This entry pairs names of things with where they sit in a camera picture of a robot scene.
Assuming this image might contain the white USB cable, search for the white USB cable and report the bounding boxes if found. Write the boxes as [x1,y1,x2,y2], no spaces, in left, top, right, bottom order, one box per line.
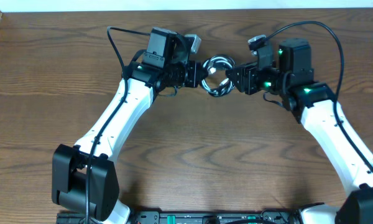
[202,56,234,94]

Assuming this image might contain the black USB cable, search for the black USB cable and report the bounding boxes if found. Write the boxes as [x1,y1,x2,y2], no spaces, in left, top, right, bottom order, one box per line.
[200,54,237,98]

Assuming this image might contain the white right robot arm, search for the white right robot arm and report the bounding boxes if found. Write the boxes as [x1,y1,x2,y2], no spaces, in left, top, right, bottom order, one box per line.
[226,35,373,223]

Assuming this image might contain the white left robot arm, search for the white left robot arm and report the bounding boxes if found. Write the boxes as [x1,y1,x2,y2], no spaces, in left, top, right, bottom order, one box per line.
[52,27,206,223]

